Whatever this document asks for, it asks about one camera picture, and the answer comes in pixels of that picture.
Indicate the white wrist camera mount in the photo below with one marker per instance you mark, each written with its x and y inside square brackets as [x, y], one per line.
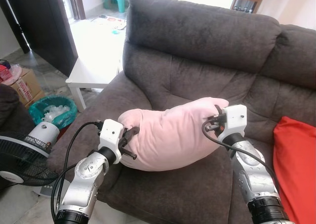
[110, 135]
[234, 117]

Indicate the teal waste bin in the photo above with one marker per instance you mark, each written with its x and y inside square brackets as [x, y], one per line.
[37, 116]

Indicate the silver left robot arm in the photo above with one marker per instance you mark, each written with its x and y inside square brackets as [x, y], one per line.
[86, 179]

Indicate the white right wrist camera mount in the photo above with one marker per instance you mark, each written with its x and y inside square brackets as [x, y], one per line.
[234, 117]

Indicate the red cushion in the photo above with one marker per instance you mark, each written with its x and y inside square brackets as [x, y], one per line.
[296, 169]

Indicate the dark grey-brown fabric sofa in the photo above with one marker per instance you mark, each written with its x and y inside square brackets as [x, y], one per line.
[197, 51]

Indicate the dark brown armchair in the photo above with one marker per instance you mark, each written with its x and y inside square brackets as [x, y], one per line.
[12, 110]

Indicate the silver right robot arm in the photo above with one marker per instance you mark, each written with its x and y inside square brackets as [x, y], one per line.
[254, 174]

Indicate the pink plush pillow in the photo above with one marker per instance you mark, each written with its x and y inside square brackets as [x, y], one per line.
[170, 135]

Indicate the printed magazine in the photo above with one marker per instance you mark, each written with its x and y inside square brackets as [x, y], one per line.
[109, 22]

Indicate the white side table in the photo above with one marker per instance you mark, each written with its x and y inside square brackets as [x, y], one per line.
[94, 56]

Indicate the printed cardboard box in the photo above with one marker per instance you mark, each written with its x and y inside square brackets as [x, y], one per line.
[27, 88]

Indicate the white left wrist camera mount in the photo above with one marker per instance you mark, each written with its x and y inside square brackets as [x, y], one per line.
[110, 135]

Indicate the dark wooden door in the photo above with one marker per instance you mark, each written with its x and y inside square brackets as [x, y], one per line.
[44, 26]

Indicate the black and white fan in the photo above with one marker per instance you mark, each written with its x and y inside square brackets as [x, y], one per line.
[22, 159]

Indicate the white plastic bag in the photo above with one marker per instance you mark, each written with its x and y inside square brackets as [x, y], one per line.
[55, 112]

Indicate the pink plastic bag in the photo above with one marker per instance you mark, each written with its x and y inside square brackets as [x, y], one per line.
[9, 73]

